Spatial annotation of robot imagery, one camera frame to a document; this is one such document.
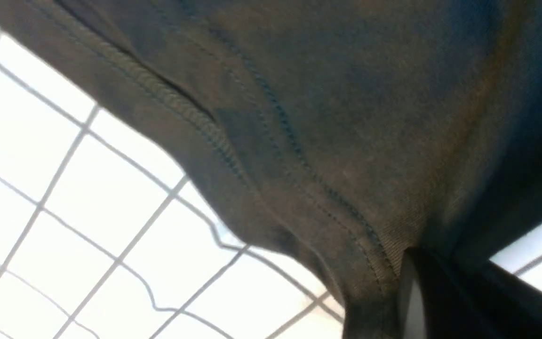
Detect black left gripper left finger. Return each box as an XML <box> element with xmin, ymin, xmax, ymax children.
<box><xmin>397</xmin><ymin>247</ymin><xmax>441</xmax><ymax>339</ymax></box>

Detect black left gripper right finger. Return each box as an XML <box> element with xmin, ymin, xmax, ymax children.
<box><xmin>454</xmin><ymin>262</ymin><xmax>542</xmax><ymax>339</ymax></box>

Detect dark gray long-sleeve shirt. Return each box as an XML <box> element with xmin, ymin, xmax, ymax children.
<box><xmin>0</xmin><ymin>0</ymin><xmax>542</xmax><ymax>339</ymax></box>

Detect white grid tablecloth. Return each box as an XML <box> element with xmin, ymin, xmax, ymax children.
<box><xmin>0</xmin><ymin>28</ymin><xmax>542</xmax><ymax>339</ymax></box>

